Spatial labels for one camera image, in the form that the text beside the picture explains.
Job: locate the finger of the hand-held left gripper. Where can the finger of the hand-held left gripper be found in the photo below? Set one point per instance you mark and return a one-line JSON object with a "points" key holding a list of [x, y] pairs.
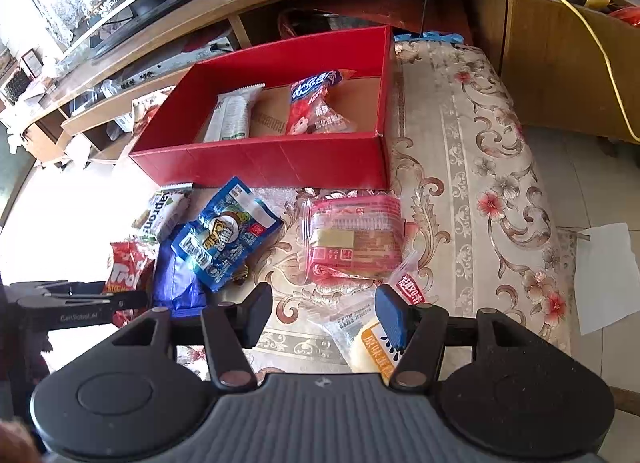
{"points": [[131, 304]]}

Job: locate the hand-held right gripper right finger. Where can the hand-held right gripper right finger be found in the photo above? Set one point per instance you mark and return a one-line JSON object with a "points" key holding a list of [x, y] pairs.
{"points": [[392, 318]]}

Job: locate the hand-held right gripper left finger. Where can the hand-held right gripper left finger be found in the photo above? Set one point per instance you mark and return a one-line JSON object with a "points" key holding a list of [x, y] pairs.
{"points": [[257, 315]]}

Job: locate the clear yellow bread packet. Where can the clear yellow bread packet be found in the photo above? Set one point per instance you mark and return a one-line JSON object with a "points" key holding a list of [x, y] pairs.
{"points": [[350, 330]]}

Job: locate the dark blue snack packet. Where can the dark blue snack packet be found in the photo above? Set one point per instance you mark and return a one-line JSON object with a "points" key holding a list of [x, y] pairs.
{"points": [[177, 283]]}

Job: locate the blue cartoon snack packet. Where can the blue cartoon snack packet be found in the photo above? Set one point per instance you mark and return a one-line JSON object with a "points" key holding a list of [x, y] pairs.
{"points": [[225, 235]]}

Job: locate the red clear cake packet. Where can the red clear cake packet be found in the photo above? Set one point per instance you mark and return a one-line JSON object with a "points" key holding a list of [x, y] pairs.
{"points": [[352, 238]]}

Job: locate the red cardboard box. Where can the red cardboard box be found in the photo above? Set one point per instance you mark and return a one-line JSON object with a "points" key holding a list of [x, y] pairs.
{"points": [[260, 163]]}

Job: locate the white green snack bar packet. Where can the white green snack bar packet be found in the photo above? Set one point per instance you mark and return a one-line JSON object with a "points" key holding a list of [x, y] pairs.
{"points": [[230, 115]]}

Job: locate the red blue clear snack packet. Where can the red blue clear snack packet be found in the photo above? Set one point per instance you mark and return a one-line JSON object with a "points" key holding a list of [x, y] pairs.
{"points": [[315, 103]]}

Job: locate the floral cloth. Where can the floral cloth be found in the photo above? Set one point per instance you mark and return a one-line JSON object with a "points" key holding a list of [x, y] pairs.
{"points": [[470, 153]]}

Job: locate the white paper sheet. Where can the white paper sheet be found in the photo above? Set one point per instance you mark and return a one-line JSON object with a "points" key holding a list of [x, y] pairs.
{"points": [[607, 278]]}

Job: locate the silver media player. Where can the silver media player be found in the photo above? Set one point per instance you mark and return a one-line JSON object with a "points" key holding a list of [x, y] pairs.
{"points": [[165, 65]]}

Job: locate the blue plastic bag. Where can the blue plastic bag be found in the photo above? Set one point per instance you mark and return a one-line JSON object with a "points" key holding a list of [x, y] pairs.
{"points": [[440, 36]]}

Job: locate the wooden cabinet door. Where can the wooden cabinet door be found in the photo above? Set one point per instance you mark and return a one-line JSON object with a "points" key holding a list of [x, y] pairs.
{"points": [[555, 73]]}

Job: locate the red plastic bag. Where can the red plastic bag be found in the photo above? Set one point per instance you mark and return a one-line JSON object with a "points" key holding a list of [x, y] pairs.
{"points": [[627, 15]]}

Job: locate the small picture frame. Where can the small picture frame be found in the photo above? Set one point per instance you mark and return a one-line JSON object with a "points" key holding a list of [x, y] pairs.
{"points": [[31, 63]]}

